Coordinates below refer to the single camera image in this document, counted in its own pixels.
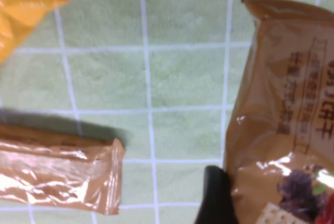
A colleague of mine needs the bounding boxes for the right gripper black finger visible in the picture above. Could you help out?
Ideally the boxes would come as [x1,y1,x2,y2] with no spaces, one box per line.
[196,165,237,224]

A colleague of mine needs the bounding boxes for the brown printed biscuit packet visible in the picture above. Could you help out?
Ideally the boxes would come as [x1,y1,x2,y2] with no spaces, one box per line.
[224,0,334,224]

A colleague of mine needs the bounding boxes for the long brown snack packet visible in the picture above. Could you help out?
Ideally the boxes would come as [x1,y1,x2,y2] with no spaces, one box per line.
[0,123,126,216]

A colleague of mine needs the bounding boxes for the orange snack packet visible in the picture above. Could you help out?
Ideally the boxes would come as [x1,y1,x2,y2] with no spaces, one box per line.
[0,0,72,64]

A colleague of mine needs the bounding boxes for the green checkered tablecloth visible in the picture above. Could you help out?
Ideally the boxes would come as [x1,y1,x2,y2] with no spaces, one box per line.
[0,0,334,224]

